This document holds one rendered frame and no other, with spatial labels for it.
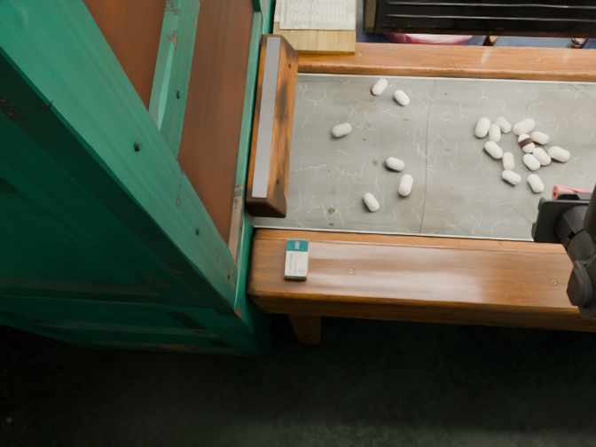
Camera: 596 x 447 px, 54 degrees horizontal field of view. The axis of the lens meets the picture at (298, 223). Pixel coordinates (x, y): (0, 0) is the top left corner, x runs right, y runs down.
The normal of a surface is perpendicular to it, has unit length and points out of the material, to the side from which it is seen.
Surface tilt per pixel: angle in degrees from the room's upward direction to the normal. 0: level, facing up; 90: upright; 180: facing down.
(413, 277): 0
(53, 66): 90
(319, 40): 0
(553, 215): 49
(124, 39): 90
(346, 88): 0
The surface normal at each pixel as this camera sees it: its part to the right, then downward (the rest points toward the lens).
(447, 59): -0.05, -0.31
